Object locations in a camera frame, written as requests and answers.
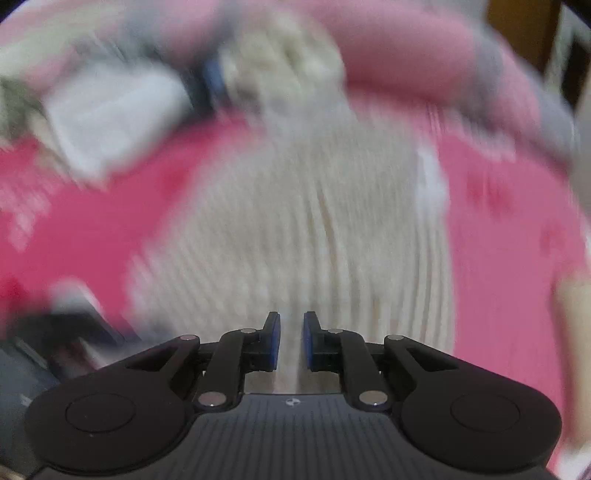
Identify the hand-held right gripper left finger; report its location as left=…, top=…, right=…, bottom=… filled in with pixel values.
left=127, top=311, right=282, bottom=409

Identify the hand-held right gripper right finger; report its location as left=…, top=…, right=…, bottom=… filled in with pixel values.
left=302, top=311, right=460, bottom=409

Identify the beige white checked coat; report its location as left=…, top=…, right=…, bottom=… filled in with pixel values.
left=131, top=115, right=455, bottom=398

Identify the green floral pillow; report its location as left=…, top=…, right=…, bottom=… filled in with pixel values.
left=0, top=76, right=44, bottom=144

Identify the white garment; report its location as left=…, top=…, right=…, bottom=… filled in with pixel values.
left=41, top=62, right=195, bottom=181

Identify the blue crumpled cloth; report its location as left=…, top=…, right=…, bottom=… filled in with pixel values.
left=203, top=58, right=227, bottom=104

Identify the cream folded garment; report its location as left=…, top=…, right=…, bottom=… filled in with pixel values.
left=554, top=272, right=591, bottom=462

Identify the cream fleece garment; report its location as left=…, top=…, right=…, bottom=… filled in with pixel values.
left=217, top=14, right=347, bottom=116

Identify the pink grey duvet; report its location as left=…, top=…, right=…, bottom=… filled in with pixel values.
left=115, top=0, right=578, bottom=158

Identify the wooden door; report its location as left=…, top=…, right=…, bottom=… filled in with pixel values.
left=489, top=0, right=559, bottom=70

